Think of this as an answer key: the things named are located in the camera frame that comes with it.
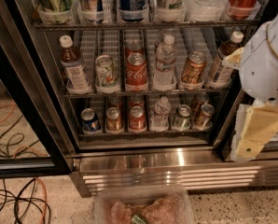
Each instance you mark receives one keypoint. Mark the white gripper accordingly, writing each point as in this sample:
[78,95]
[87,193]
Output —
[263,67]

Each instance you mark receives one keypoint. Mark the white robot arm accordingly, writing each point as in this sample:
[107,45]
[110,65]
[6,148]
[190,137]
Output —
[257,64]

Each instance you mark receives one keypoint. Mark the orange can bottom shelf behind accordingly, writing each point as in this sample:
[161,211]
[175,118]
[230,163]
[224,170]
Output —
[199,99]

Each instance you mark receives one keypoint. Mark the orange can bottom shelf front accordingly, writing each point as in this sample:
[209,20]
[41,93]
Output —
[204,117]

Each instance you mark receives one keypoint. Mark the orange soda can middle shelf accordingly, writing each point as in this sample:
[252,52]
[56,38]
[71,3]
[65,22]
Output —
[193,67]

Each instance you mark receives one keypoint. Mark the right glass fridge door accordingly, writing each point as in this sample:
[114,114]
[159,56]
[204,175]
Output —
[224,138]

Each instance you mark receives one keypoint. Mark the glass fridge door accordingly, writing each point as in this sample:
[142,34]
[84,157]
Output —
[29,72]
[224,138]

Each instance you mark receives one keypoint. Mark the green silver can bottom shelf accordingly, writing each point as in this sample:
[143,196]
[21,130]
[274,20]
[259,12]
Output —
[181,119]

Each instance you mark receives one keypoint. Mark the clear water bottle middle shelf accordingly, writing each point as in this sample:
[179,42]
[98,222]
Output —
[165,60]

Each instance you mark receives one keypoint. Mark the stainless steel fridge base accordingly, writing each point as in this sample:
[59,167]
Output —
[190,167]

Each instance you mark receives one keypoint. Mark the red cola can top shelf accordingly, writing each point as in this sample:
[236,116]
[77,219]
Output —
[240,9]

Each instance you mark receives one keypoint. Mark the small water bottle bottom shelf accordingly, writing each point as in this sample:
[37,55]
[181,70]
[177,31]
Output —
[160,115]

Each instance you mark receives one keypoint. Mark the large water bottle top shelf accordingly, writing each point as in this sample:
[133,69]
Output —
[204,10]

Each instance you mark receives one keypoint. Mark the red cola can front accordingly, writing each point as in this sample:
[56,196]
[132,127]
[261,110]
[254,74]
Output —
[136,73]

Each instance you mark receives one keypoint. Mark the red can bottom shelf front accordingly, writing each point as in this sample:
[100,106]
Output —
[137,118]

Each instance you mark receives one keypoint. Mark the red can bottom shelf behind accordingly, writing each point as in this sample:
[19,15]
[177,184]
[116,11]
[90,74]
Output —
[136,100]

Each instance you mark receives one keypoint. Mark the red cola can behind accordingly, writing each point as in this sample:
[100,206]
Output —
[133,46]

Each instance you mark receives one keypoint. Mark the gold can bottom shelf behind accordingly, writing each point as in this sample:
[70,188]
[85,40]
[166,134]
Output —
[114,101]

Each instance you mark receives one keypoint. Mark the gold can shelf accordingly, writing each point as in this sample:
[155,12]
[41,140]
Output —
[113,119]
[114,101]

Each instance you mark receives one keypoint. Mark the gold can bottom shelf front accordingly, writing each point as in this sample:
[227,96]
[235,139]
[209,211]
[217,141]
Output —
[113,119]

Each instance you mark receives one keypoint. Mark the white green soda can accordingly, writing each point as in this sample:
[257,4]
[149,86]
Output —
[106,71]

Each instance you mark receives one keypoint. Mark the blue can bottom shelf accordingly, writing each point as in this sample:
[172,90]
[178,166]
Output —
[90,121]

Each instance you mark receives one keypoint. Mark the left glass fridge door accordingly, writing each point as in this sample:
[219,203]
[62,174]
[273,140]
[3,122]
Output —
[29,72]

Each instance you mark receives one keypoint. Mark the right brown tea bottle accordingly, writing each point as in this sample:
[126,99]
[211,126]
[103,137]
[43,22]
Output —
[218,72]

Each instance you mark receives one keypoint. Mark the brown tea bottle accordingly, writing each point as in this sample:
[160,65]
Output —
[218,72]
[72,62]

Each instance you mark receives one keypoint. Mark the clear plastic food container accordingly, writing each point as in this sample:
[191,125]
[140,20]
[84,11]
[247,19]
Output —
[143,205]

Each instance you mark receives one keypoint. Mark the left brown tea bottle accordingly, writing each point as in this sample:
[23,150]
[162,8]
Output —
[72,62]

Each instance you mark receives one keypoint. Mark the top wire shelf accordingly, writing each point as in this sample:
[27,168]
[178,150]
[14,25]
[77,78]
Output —
[143,25]

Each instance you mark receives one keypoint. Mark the wire shelf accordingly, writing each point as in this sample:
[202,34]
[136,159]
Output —
[143,25]
[131,93]

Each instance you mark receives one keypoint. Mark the middle wire shelf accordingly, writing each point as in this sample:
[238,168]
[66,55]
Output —
[131,93]

